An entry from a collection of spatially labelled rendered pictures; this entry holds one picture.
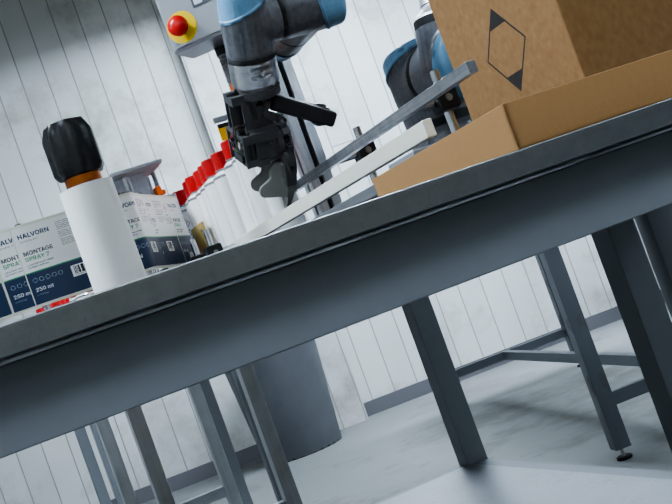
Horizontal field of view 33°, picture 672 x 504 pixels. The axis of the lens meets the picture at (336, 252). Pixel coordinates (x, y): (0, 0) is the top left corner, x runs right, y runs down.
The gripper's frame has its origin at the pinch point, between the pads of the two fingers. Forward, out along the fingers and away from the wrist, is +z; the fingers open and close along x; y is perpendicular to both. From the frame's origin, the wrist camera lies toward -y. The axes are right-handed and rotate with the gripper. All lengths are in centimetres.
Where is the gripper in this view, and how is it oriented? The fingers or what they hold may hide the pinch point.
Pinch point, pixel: (289, 199)
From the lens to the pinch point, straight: 186.3
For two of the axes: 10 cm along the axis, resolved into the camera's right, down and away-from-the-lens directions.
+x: 4.4, 3.5, -8.3
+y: -8.9, 3.1, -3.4
